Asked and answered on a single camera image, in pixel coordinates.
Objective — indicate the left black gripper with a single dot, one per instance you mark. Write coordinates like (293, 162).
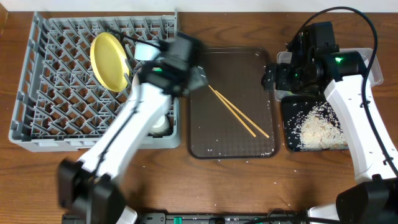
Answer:
(193, 73)

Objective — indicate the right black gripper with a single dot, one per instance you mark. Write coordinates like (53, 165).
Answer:
(282, 83)

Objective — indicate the light blue bowl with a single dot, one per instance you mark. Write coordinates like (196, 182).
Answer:
(145, 52)

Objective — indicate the wooden chopstick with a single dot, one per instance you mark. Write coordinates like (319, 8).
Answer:
(243, 116)
(233, 112)

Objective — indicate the rice food waste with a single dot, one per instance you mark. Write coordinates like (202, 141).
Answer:
(320, 130)

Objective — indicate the yellow plate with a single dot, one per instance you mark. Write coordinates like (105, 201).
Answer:
(107, 58)

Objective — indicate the white cup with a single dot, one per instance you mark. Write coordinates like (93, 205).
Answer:
(161, 127)

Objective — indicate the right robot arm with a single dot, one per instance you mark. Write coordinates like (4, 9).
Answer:
(374, 197)

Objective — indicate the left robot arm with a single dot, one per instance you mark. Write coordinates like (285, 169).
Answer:
(89, 187)

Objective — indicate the black waste tray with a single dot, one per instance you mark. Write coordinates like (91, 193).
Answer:
(292, 124)

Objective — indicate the grey dishwasher rack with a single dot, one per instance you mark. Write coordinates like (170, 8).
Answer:
(60, 105)

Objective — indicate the clear plastic bin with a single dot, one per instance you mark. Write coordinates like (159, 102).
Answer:
(375, 76)

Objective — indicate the dark brown serving tray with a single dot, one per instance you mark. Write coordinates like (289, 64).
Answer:
(215, 133)

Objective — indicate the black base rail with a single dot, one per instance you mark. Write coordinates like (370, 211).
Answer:
(161, 218)

